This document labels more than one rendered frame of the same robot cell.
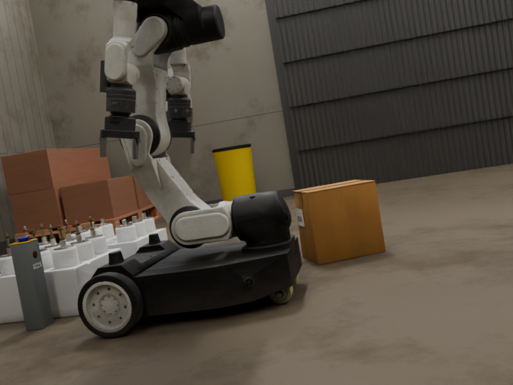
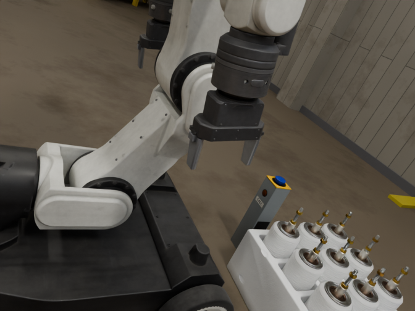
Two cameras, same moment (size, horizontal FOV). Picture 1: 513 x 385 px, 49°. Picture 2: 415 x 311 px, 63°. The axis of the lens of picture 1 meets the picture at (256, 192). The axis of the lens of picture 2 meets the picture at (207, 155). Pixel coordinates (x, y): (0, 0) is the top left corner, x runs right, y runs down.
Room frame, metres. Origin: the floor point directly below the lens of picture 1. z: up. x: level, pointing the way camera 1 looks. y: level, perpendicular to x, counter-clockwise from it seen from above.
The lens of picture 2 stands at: (2.56, -0.13, 0.78)
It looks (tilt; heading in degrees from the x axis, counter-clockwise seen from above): 24 degrees down; 133
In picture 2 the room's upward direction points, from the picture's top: 25 degrees clockwise
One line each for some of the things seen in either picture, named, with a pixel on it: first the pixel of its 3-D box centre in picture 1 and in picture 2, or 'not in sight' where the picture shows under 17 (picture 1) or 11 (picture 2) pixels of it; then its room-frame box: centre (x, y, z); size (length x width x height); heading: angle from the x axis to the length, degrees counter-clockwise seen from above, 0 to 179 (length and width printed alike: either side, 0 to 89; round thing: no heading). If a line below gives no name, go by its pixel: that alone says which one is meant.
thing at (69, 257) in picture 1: (68, 270); (274, 250); (2.17, 0.77, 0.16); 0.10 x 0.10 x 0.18
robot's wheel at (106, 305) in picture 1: (110, 305); not in sight; (1.73, 0.50, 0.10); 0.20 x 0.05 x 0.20; 79
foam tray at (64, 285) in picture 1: (61, 283); (310, 292); (2.31, 0.86, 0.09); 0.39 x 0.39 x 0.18; 77
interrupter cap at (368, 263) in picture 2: not in sight; (360, 257); (2.34, 0.97, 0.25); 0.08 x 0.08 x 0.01
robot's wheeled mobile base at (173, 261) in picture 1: (203, 249); (87, 215); (1.95, 0.21, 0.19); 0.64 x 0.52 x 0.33; 79
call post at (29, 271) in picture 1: (32, 284); (259, 216); (2.01, 0.85, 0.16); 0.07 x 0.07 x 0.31; 77
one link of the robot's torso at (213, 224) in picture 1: (208, 222); (82, 186); (1.94, 0.18, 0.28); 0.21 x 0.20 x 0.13; 79
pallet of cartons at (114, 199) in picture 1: (90, 190); not in sight; (5.32, 1.53, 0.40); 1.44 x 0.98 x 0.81; 169
